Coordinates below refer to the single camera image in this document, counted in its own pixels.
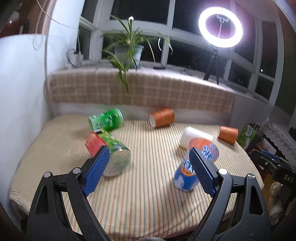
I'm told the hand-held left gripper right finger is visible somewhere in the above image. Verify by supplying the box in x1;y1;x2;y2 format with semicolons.
185;146;271;241

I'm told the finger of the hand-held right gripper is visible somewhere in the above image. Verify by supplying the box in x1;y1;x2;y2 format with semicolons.
250;150;277;173
261;149;292;167

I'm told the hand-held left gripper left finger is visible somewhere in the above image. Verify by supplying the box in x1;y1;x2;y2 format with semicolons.
26;146;110;241

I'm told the orange blue soda can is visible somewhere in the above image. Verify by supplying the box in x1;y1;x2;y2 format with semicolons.
173;138;220;192

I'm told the green cup with silver base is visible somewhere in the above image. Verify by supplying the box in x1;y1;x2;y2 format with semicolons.
98;131;131;178

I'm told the white paper cup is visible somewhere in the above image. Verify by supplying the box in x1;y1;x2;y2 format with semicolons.
180;127;213;148

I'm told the small orange paper cup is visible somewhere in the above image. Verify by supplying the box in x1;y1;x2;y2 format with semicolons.
218;126;238;144

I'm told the large orange paper cup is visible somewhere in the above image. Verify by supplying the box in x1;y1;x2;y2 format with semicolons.
149;108;175;128

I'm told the person's right hand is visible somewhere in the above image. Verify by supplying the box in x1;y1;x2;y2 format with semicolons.
269;182;284;219

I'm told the white lace cloth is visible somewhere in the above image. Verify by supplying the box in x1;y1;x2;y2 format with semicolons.
264;120;296;161

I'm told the green paper bag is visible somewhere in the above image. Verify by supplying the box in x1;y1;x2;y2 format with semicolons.
236;124;261;150

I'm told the red can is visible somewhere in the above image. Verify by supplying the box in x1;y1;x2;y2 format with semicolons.
85;132;107;157

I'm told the green soda can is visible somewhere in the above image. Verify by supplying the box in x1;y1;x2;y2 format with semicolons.
88;108;124;132

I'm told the striped bed sheet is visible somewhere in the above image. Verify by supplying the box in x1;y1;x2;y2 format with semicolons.
9;114;264;235

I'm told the beige checked blanket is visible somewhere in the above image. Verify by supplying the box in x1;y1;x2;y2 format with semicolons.
47;67;236;114

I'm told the black tripod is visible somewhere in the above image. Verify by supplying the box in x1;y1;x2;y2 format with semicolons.
203;47;222;85

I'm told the grey plant pot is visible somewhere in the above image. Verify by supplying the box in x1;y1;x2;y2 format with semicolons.
113;44;144;69

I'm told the green spider plant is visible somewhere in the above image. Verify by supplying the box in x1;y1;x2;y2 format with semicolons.
102;15;173;93

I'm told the ring light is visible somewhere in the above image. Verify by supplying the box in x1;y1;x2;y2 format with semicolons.
198;7;243;49

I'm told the white hanging cable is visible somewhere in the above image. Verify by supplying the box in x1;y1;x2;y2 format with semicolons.
32;0;79;50

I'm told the white window frame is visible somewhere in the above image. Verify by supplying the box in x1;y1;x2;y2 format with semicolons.
78;0;288;103

